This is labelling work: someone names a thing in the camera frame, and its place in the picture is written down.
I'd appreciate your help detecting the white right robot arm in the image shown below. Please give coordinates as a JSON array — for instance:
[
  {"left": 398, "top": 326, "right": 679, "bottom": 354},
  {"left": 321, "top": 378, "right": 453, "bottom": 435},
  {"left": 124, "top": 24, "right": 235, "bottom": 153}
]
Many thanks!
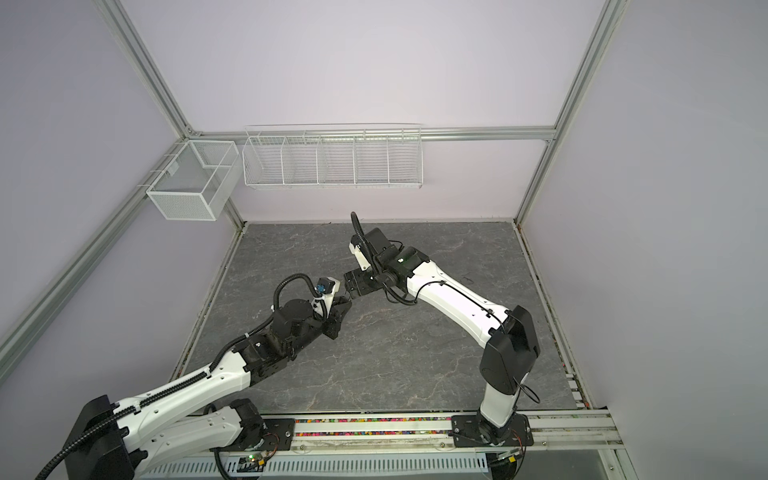
[{"left": 344, "top": 217, "right": 541, "bottom": 446}]

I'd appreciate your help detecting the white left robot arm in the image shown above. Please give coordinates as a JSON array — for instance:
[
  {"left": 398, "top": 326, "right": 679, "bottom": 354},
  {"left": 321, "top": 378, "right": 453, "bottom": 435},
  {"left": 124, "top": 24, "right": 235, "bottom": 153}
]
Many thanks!
[{"left": 46, "top": 295, "right": 352, "bottom": 479}]

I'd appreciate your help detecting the white mesh box basket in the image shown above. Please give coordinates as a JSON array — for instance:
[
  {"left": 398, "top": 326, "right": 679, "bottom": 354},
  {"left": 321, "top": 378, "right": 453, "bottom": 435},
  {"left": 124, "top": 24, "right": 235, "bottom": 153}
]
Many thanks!
[{"left": 147, "top": 140, "right": 242, "bottom": 221}]

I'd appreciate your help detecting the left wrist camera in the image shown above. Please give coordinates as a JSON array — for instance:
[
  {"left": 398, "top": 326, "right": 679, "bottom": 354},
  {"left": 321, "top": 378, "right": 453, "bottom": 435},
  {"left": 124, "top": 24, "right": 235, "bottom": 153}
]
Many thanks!
[{"left": 315, "top": 277, "right": 340, "bottom": 299}]

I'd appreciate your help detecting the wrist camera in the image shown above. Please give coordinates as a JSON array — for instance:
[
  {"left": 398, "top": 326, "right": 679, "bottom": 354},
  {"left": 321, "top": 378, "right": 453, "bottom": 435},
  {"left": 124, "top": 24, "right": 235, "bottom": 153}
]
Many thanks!
[
  {"left": 349, "top": 237, "right": 371, "bottom": 271},
  {"left": 315, "top": 277, "right": 340, "bottom": 299}
]

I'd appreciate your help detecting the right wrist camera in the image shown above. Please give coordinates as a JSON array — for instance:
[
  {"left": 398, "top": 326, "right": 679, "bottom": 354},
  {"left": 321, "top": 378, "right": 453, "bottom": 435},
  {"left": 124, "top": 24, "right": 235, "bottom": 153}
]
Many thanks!
[{"left": 349, "top": 237, "right": 371, "bottom": 271}]

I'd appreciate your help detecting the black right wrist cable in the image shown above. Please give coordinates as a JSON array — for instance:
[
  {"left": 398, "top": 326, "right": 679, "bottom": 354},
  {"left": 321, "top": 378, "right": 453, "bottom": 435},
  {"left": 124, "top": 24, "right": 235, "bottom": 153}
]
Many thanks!
[{"left": 350, "top": 211, "right": 541, "bottom": 406}]

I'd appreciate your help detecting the white wire shelf basket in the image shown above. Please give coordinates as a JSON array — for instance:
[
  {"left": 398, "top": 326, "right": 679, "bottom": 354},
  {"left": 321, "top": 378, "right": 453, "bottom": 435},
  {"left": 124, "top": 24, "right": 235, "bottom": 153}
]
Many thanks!
[{"left": 241, "top": 123, "right": 424, "bottom": 189}]

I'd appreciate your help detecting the white slotted cable duct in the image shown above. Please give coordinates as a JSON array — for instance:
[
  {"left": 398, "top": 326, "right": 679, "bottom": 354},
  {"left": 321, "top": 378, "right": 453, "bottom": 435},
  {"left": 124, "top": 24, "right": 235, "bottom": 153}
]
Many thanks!
[{"left": 143, "top": 453, "right": 490, "bottom": 479}]

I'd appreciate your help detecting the black corrugated left cable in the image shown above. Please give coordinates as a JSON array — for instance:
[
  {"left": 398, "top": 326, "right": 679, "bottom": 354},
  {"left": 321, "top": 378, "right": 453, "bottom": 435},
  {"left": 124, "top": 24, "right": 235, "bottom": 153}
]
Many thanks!
[{"left": 34, "top": 272, "right": 328, "bottom": 480}]

